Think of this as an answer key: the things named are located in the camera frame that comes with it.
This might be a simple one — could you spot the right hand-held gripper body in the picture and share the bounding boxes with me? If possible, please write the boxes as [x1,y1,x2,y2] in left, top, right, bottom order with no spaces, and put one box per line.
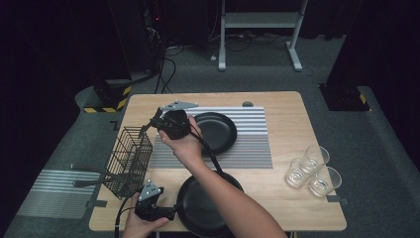
[152,100,199,140]

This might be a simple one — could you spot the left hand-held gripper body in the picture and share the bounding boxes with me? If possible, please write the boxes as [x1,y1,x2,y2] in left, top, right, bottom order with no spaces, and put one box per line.
[134,180,167,222]

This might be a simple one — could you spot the black plate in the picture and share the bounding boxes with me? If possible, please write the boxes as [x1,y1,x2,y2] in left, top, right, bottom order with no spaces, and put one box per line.
[175,171,246,238]
[192,111,238,157]

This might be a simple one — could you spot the black wire cutlery basket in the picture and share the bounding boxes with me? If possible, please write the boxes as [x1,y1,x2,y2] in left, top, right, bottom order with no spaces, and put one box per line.
[102,126,154,200]

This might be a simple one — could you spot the clear drinking glass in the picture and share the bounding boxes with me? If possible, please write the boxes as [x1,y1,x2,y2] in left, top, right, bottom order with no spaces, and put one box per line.
[308,166,343,198]
[301,144,331,175]
[285,157,313,189]

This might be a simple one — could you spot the person's right hand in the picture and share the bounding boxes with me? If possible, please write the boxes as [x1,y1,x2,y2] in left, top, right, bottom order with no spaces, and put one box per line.
[158,115,206,172]

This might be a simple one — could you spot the person's left hand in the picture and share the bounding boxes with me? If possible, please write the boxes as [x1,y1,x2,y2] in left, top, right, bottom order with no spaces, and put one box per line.
[122,192,170,238]

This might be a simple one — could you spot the black yellow striped stand base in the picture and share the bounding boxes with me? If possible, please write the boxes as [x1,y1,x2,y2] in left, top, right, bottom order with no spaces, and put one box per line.
[318,82,372,113]
[82,78,133,114]

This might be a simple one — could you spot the dark grey utensil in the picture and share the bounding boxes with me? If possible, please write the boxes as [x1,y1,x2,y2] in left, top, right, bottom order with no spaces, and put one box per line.
[69,163,125,181]
[72,177,115,188]

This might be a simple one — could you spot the grey striped placemat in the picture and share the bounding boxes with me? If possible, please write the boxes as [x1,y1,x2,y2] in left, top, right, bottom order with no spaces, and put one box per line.
[18,169,102,220]
[149,106,274,170]

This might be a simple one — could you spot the black equipment rack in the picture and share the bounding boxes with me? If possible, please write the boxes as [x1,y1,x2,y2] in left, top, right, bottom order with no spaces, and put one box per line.
[108,0,166,75]

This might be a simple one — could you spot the left hand-held gripper cable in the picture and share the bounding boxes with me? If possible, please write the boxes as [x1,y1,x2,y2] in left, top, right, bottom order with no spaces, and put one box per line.
[113,189,147,238]

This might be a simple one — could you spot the hand-held gripper cable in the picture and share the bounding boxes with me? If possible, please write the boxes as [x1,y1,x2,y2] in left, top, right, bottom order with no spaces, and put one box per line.
[187,130,229,179]
[113,189,147,238]

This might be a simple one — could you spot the black floor cables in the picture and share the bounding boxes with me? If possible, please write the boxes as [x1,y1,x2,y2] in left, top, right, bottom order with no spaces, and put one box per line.
[154,43,178,95]

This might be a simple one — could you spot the right hand-held gripper cable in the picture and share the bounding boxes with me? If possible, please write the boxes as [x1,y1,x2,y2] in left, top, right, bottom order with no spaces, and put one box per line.
[187,130,229,179]

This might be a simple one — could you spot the white desk frame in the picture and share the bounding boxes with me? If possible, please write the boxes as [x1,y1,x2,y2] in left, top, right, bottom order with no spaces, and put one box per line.
[217,0,310,72]

